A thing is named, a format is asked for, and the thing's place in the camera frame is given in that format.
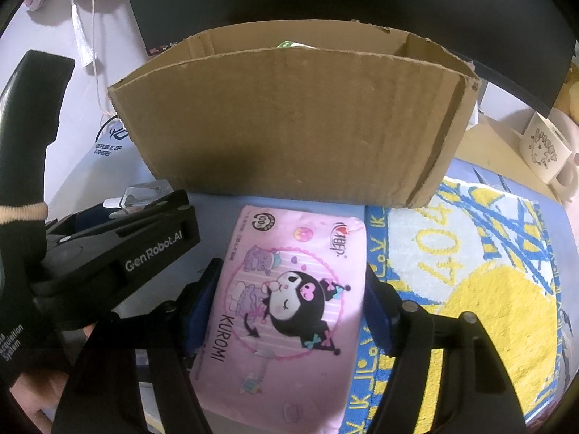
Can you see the cream printed mug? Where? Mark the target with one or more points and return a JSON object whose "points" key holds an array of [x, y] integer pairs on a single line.
{"points": [[543, 149]]}

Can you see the yellow plush toy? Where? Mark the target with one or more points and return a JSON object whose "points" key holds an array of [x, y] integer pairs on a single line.
{"points": [[572, 95]]}

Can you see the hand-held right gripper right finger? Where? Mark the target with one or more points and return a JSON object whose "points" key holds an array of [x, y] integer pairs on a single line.
{"points": [[375, 307]]}

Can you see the clear plastic piece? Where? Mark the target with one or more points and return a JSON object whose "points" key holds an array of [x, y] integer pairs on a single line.
{"points": [[140, 194]]}

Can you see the blue printed desk mat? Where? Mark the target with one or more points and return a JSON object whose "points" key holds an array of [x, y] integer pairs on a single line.
{"points": [[461, 168]]}

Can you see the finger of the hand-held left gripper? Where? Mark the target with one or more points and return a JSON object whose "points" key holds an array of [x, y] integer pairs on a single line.
{"points": [[158, 210], [92, 220]]}

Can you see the white tassel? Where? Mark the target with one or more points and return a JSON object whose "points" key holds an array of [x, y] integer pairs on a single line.
{"points": [[81, 31]]}

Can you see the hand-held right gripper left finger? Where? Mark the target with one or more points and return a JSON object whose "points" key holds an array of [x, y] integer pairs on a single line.
{"points": [[199, 312]]}

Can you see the beige elastic band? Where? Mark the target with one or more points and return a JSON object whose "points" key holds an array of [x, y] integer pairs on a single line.
{"points": [[22, 211]]}

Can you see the green white medicine box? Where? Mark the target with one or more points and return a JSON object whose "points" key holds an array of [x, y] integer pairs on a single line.
{"points": [[291, 45]]}

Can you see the person's left hand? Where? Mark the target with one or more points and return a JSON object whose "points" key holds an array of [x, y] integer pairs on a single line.
{"points": [[45, 384]]}

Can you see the brown cardboard box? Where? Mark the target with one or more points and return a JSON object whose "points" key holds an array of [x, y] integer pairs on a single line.
{"points": [[294, 122]]}

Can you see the pink cartoon tissue packet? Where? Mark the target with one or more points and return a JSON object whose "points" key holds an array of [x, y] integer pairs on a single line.
{"points": [[280, 307]]}

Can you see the yellow blue towel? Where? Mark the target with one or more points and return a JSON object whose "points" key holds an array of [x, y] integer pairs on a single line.
{"points": [[488, 289]]}

